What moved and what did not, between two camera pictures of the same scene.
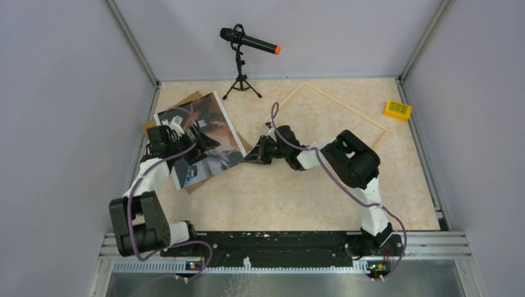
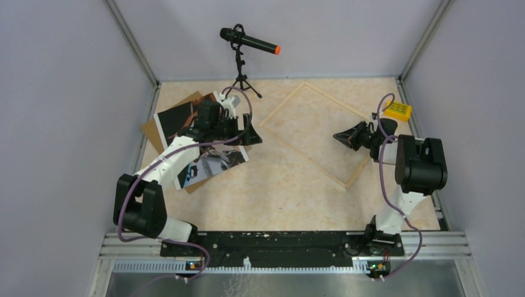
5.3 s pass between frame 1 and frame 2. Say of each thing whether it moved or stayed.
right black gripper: moved
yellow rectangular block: stayed
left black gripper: moved
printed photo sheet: stayed
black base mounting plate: stayed
